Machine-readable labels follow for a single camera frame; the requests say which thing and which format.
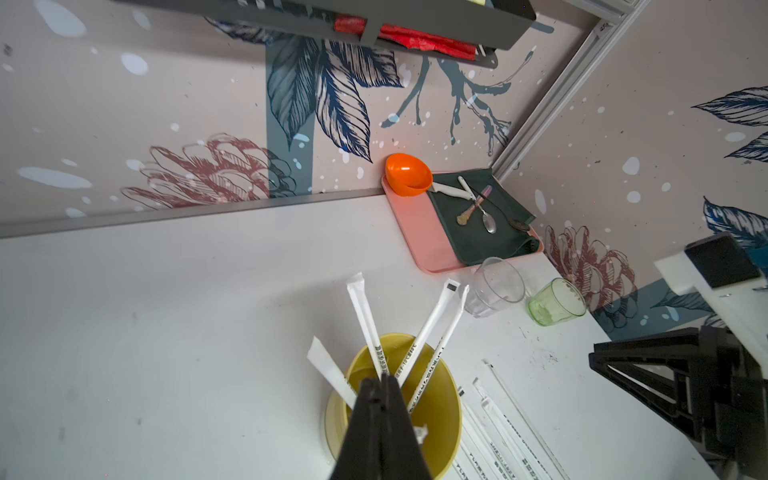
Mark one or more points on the clear plastic cup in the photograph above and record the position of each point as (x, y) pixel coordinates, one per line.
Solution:
(496, 286)

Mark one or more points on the eleventh straw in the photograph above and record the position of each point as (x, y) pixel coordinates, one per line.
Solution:
(528, 421)

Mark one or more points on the white handle knife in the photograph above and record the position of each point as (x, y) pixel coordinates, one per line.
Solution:
(451, 191)

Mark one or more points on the green mat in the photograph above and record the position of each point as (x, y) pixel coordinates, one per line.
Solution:
(498, 227)

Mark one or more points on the yellow straw cup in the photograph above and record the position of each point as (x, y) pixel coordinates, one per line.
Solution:
(439, 408)

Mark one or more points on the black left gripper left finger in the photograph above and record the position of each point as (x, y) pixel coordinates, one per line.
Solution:
(359, 457)

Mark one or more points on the Chuba cassava chips bag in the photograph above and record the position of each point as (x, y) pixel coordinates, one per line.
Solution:
(445, 28)

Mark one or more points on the black wall basket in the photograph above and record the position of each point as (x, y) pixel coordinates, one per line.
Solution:
(500, 31)

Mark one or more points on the orange bowl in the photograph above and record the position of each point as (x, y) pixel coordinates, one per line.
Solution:
(407, 175)

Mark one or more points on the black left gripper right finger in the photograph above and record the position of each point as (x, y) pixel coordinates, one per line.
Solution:
(401, 456)

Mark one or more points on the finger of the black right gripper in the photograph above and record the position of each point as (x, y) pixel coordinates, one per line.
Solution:
(668, 398)
(673, 349)

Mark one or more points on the wooden spoon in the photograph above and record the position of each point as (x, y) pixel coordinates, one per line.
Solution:
(463, 218)

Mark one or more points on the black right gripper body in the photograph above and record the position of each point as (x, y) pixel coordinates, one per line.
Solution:
(729, 402)

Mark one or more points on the pink tray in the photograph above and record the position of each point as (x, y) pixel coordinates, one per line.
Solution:
(439, 244)

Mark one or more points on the bundle wrapped straws in cup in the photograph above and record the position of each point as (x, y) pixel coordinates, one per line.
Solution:
(436, 331)

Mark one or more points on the metal spoon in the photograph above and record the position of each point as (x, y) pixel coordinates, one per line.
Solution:
(477, 204)

